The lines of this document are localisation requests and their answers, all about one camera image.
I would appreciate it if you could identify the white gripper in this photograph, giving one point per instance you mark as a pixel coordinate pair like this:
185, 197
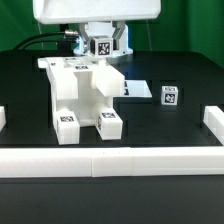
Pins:
83, 11

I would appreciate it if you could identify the white chair back frame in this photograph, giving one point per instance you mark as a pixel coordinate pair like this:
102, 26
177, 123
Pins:
106, 78

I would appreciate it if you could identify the white chair seat part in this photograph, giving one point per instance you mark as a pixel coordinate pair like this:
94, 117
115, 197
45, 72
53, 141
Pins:
88, 106

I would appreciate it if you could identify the small white part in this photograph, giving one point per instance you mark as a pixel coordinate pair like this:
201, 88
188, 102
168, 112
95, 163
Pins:
67, 128

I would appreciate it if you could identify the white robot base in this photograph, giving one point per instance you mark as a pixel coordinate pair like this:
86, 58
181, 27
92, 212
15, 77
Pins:
117, 30

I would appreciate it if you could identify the white marker base plate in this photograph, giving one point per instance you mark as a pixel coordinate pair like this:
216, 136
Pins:
137, 88

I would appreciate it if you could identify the white fence wall left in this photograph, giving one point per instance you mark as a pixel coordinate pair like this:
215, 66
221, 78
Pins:
2, 117

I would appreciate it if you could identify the white fence wall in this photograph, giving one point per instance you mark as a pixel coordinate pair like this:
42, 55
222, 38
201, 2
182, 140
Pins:
2, 117
110, 162
214, 120

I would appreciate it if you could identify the white fence wall right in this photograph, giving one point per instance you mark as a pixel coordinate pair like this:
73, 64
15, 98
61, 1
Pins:
214, 120

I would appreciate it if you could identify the white fence wall front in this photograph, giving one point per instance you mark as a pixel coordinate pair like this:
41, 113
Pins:
110, 162

